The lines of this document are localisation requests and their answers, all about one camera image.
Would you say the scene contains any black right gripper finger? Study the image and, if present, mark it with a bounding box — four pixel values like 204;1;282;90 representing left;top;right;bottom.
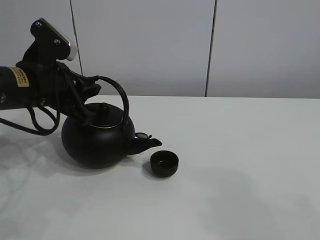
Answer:
69;71;102;105

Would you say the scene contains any black cable loop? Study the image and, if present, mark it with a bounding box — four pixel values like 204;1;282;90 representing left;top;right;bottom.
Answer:
0;104;61;137

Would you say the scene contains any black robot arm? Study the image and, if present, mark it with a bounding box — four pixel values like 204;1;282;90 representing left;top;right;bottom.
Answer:
0;61;102;126

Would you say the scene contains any small black teacup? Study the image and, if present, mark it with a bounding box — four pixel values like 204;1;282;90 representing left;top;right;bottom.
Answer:
150;150;179;178

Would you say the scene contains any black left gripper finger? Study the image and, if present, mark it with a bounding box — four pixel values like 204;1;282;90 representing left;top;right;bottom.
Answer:
63;72;95;125

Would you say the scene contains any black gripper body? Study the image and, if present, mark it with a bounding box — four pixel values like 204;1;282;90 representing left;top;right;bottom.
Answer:
29;62;75;117

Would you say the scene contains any black teapot with handle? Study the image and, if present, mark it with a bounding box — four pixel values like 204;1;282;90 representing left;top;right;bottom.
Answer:
61;76;162;169

